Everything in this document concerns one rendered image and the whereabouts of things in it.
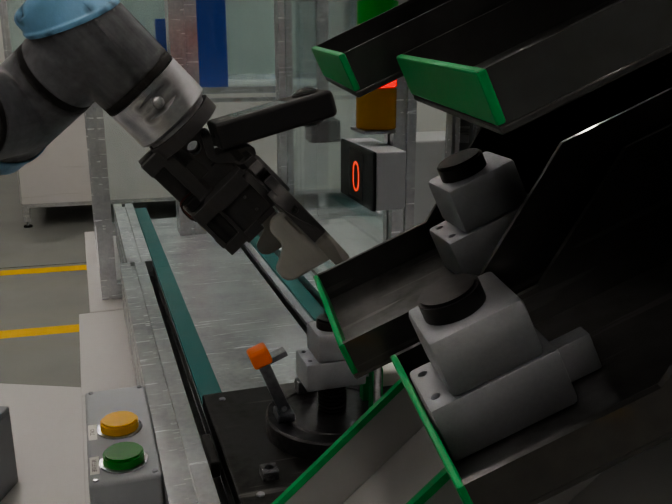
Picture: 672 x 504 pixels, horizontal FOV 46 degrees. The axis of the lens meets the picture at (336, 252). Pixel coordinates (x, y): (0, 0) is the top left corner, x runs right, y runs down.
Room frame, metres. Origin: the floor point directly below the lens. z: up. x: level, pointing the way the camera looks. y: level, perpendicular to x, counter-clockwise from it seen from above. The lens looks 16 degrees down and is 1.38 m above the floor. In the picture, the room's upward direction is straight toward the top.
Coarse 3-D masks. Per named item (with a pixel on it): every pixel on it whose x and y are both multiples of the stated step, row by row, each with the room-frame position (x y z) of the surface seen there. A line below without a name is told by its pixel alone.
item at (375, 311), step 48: (624, 96) 0.57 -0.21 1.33; (480, 144) 0.56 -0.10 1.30; (528, 144) 0.56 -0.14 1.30; (576, 144) 0.43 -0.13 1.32; (624, 144) 0.44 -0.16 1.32; (528, 192) 0.56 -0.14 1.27; (576, 192) 0.43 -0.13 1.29; (432, 240) 0.55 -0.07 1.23; (528, 240) 0.43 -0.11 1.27; (336, 288) 0.54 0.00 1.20; (384, 288) 0.52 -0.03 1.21; (336, 336) 0.43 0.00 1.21; (384, 336) 0.42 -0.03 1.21
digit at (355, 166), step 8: (352, 152) 0.98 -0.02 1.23; (360, 152) 0.95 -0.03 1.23; (352, 160) 0.98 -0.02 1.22; (360, 160) 0.95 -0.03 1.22; (352, 168) 0.98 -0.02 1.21; (360, 168) 0.95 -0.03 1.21; (352, 176) 0.98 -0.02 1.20; (360, 176) 0.95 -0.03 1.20; (352, 184) 0.98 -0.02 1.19; (360, 184) 0.95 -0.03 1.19; (352, 192) 0.98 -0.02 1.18; (360, 192) 0.95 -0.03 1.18
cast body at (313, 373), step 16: (320, 320) 0.75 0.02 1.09; (320, 336) 0.73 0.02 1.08; (304, 352) 0.76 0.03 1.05; (320, 352) 0.73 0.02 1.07; (336, 352) 0.74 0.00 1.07; (304, 368) 0.74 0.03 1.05; (320, 368) 0.73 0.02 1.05; (336, 368) 0.74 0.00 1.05; (304, 384) 0.74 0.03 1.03; (320, 384) 0.73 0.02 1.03; (336, 384) 0.74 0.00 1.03; (352, 384) 0.74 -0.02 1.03
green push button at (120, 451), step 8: (112, 448) 0.71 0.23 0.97; (120, 448) 0.71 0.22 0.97; (128, 448) 0.71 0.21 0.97; (136, 448) 0.71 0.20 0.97; (104, 456) 0.70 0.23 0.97; (112, 456) 0.69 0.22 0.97; (120, 456) 0.69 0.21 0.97; (128, 456) 0.69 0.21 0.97; (136, 456) 0.70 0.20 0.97; (104, 464) 0.69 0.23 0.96; (112, 464) 0.69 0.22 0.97; (120, 464) 0.69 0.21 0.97; (128, 464) 0.69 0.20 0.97; (136, 464) 0.69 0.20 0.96
